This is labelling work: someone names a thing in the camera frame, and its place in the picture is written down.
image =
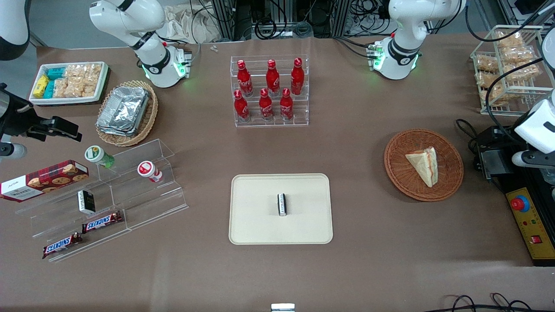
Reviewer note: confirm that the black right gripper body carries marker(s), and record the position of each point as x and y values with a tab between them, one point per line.
18	116

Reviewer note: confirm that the triangular sandwich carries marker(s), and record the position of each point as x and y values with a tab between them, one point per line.
425	164

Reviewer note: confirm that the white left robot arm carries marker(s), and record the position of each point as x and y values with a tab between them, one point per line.
407	39

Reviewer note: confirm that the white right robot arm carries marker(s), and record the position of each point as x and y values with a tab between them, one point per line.
130	26

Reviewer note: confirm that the white rectangular snack tray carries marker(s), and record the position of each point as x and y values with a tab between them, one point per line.
69	101

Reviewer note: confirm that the oval light wicker basket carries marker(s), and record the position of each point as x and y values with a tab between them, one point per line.
149	117

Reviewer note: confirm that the round brown wicker basket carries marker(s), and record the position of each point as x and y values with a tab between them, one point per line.
403	173

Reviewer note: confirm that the beige plastic tray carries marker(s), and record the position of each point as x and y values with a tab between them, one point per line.
260	225

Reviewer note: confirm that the clear bag of crackers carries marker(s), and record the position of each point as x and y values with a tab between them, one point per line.
486	79
494	94
91	86
74	88
517	54
487	63
60	88
84	69
509	40
522	70

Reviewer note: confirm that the yellow snack packet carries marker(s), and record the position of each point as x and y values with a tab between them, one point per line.
40	86

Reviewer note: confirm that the teal snack packet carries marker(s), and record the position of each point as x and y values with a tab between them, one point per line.
49	89
55	73

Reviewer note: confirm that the green lid drink bottle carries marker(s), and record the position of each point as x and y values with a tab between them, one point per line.
96	155

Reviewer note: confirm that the red cookie box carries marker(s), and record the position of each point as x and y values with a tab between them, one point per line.
43	180

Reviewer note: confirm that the large black appliance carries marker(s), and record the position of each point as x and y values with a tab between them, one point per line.
520	180

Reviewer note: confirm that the aluminium foil container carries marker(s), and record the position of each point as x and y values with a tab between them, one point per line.
130	132
123	108

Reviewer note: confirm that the small black white box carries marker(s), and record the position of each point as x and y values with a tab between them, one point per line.
282	204
86	202

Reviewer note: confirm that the red lid drink bottle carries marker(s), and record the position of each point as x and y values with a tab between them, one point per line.
147	170

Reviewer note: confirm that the snickers chocolate bar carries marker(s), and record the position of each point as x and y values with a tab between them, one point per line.
102	222
62	245

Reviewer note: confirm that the yellow black emergency stop box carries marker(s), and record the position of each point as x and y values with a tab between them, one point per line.
535	234

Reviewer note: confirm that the clear acrylic stepped shelf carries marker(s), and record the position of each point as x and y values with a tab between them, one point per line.
143	203

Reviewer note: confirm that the crumpled beige cloth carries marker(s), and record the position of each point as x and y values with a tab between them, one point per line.
182	21

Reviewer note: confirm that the red cola bottle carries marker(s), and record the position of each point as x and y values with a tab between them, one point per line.
286	106
266	106
272	78
244	80
297	77
241	108

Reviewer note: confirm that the clear acrylic bottle rack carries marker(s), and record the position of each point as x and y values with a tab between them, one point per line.
299	110

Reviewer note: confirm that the small white black device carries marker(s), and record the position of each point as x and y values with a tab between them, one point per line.
282	308

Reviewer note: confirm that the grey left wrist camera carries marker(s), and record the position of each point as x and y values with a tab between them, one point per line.
531	159

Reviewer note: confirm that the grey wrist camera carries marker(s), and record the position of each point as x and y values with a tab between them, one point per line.
531	159
13	151

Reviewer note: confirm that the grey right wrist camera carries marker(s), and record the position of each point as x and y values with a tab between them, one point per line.
13	151

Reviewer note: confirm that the aluminium profile frame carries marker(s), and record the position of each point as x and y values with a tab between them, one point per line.
282	13

